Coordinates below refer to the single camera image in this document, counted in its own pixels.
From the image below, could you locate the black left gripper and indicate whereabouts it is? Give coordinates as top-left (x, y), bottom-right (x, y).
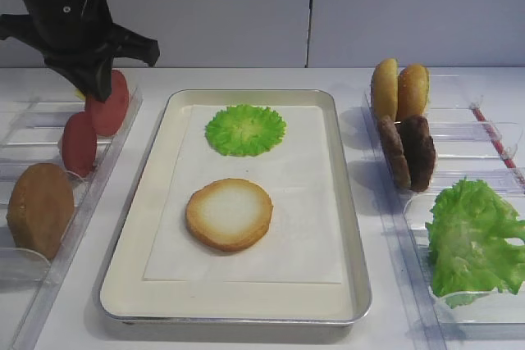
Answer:
top-left (1, 0), bottom-right (159, 101)

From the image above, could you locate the red tomato slice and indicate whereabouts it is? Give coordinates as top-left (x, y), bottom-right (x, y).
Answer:
top-left (62, 111), bottom-right (97, 178)
top-left (84, 70), bottom-right (130, 137)

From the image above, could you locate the flat round lettuce piece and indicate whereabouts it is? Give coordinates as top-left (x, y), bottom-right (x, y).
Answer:
top-left (205, 104), bottom-right (287, 157)

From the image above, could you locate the left brown meat patty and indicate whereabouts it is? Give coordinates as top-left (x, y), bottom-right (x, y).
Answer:
top-left (377, 116), bottom-right (411, 189)

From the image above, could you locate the right dark meat patty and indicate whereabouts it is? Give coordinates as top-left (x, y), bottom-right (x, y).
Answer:
top-left (398, 116), bottom-right (436, 193)

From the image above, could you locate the upright green lettuce leaf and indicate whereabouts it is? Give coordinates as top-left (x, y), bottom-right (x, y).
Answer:
top-left (425, 179), bottom-right (524, 308)

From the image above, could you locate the clear acrylic left rack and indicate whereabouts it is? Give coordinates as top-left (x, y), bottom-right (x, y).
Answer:
top-left (1, 77), bottom-right (142, 349)

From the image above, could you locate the clear acrylic rack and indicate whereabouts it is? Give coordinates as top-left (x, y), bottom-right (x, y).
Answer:
top-left (1, 77), bottom-right (142, 349)
top-left (363, 74), bottom-right (524, 349)

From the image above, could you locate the brown bun in left rack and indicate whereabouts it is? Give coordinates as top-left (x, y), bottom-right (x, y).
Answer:
top-left (7, 163), bottom-right (74, 260)

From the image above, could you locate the bun slice on tray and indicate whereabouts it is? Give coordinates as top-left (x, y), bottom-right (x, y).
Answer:
top-left (185, 178), bottom-right (273, 252)

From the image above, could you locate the white paper liner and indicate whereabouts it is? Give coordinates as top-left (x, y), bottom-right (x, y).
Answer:
top-left (144, 106), bottom-right (342, 283)

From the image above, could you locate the metal baking tray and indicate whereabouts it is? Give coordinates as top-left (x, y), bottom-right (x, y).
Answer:
top-left (99, 90), bottom-right (372, 325)

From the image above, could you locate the left tan bun half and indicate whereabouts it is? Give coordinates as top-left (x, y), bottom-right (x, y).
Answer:
top-left (371, 58), bottom-right (398, 120)

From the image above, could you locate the right golden bun half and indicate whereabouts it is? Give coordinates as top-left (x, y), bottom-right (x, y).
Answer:
top-left (396, 64), bottom-right (430, 121)

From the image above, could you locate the clear acrylic right rack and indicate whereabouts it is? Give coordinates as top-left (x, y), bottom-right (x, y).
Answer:
top-left (363, 74), bottom-right (524, 349)

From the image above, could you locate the red strip on rack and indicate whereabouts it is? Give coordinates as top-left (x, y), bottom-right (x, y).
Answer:
top-left (470, 106), bottom-right (524, 189)

